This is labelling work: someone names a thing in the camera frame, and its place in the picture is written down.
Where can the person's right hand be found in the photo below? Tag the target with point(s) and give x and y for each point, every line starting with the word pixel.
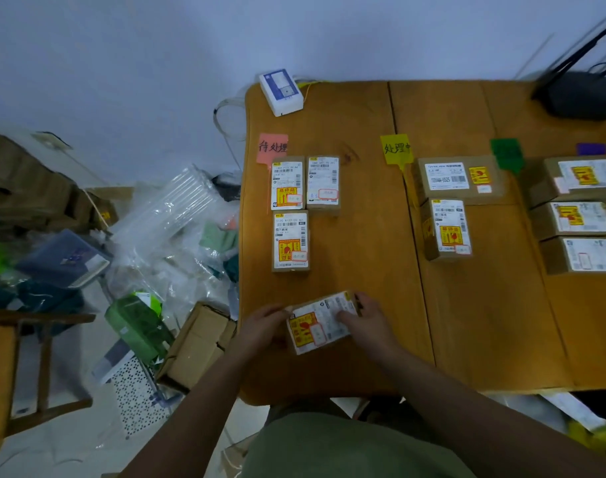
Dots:
pixel 370 331

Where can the person's left hand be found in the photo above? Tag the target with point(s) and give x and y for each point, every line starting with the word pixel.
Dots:
pixel 255 331

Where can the person's right thumb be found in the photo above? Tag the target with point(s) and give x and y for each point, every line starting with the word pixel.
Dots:
pixel 347 319

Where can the person's left fingers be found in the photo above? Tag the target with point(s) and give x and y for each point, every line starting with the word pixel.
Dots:
pixel 275 311

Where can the small labelled cardboard parcel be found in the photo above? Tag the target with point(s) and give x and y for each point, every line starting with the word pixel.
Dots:
pixel 290 241
pixel 448 228
pixel 323 183
pixel 318 326
pixel 287 184

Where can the person's right forearm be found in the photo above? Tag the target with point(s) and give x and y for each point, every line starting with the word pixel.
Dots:
pixel 472 418

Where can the person's left forearm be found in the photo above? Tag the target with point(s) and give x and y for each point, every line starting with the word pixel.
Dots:
pixel 198 418

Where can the plain brown cardboard box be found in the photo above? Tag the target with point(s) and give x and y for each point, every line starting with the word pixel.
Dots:
pixel 196 345

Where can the pile of clear plastic bags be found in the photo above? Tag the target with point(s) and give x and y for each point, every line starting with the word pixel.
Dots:
pixel 173 233

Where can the person's green shirt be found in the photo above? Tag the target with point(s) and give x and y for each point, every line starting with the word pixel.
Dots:
pixel 348 448

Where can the green plastic packet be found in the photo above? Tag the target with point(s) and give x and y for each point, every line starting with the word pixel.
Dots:
pixel 138 323

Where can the pink paper note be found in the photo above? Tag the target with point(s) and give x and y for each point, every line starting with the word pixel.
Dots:
pixel 272 148

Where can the white dotted packet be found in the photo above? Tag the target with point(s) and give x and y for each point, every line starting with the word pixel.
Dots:
pixel 133 393

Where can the yellow paper note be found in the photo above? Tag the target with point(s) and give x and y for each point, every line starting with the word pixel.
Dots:
pixel 396 149

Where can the wide labelled cardboard parcel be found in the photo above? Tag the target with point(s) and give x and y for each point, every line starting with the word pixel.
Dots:
pixel 574 219
pixel 582 176
pixel 584 255
pixel 457 178

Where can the grey-blue flat package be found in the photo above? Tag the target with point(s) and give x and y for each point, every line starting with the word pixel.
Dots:
pixel 64 258

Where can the white box-shaped device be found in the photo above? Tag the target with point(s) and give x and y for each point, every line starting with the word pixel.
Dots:
pixel 281 92

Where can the green paper note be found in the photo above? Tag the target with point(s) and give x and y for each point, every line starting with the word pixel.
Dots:
pixel 507 154

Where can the teal cloth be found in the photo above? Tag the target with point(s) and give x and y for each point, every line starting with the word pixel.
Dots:
pixel 39 301

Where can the white paper sheet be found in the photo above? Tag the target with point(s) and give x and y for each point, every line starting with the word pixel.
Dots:
pixel 574 410

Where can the wooden chair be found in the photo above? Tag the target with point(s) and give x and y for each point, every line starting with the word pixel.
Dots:
pixel 14 363

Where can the heap of brown cardboard boxes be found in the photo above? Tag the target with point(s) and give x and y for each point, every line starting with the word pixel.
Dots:
pixel 31 186

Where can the yellow crumpled wrapper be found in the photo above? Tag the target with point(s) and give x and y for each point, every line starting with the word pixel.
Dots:
pixel 599 438

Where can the purple paper note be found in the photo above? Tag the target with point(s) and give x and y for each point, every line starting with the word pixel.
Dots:
pixel 591 149

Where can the black router with antennas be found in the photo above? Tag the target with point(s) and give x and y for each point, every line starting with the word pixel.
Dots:
pixel 579 97

